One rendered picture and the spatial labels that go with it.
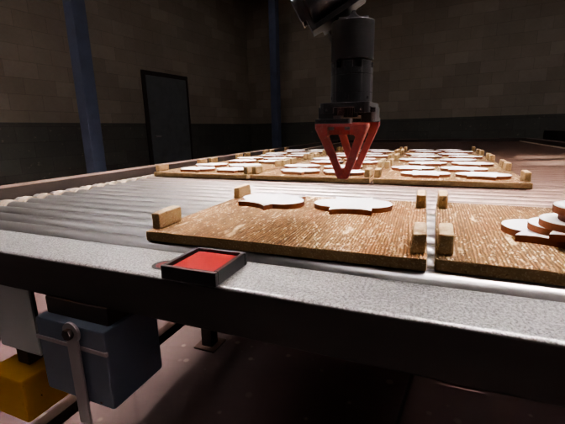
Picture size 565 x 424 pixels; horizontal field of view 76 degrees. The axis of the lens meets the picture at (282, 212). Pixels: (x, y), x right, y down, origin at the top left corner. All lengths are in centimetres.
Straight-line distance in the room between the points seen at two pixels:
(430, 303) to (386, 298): 4
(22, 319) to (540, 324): 70
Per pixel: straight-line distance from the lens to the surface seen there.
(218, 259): 46
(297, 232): 53
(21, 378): 77
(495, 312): 40
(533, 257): 51
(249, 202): 73
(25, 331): 74
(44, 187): 128
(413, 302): 39
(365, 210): 64
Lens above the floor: 109
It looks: 13 degrees down
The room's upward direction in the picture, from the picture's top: 1 degrees counter-clockwise
